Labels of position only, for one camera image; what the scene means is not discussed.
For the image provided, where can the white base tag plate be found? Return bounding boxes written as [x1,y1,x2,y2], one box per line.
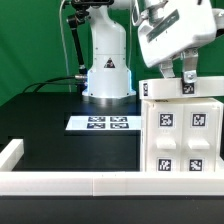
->
[66,116,141,131]

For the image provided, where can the white cabinet door panel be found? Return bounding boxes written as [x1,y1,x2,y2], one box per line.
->
[181,103,222,172]
[146,103,182,172]

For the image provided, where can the white cabinet body box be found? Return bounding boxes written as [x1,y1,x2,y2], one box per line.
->
[140,98,223,172]

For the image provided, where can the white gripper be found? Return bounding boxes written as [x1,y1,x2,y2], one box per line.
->
[132,0,217,83]

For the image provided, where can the white cabinet top block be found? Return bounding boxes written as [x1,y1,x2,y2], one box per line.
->
[139,76,224,100]

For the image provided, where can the black cables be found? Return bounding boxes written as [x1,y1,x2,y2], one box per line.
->
[21,75,88,94]

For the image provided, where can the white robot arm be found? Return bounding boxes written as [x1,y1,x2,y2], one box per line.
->
[82,0,218,103]

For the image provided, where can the grey hanging cable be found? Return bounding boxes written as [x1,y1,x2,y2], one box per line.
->
[58,0,73,94]

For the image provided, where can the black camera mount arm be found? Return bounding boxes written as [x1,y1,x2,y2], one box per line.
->
[67,0,114,79]

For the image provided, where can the white obstacle wall fence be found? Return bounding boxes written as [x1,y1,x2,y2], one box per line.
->
[0,139,224,196]

